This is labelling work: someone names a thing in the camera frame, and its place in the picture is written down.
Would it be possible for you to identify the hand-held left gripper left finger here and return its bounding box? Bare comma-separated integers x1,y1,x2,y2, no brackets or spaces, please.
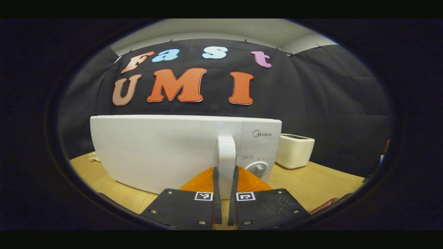
140,167,223,230

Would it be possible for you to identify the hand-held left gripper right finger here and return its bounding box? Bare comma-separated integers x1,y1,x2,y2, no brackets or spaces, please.
227,166,310,230

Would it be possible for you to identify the white toaster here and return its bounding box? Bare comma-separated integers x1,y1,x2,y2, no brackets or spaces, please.
276,134,315,169

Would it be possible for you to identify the white microwave oven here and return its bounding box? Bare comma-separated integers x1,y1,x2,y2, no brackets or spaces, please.
90,115,282,200

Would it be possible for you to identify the brown roast meat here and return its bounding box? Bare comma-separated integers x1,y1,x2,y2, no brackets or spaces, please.
310,198,340,215

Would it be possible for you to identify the black backdrop cloth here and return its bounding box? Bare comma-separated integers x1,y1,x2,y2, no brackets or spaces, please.
59,39,393,178

